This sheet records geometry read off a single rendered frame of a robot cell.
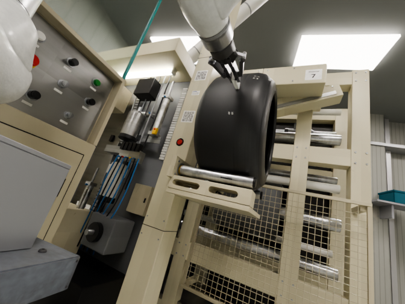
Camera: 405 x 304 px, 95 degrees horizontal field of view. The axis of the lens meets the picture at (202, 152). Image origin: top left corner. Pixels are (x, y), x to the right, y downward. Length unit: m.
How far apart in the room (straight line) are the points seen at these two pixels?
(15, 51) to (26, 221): 0.37
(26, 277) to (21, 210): 0.07
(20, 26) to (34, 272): 0.46
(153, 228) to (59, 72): 0.76
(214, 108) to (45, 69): 0.65
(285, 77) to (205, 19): 0.98
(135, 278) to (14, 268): 0.78
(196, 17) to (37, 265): 0.50
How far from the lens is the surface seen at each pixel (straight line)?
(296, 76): 1.42
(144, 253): 0.99
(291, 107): 1.44
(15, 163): 0.28
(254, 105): 0.74
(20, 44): 0.57
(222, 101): 0.77
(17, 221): 0.30
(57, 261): 0.30
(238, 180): 0.75
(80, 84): 1.01
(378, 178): 4.98
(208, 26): 0.53
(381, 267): 4.76
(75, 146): 0.94
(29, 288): 0.30
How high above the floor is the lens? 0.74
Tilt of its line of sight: 17 degrees up
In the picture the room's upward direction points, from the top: 15 degrees clockwise
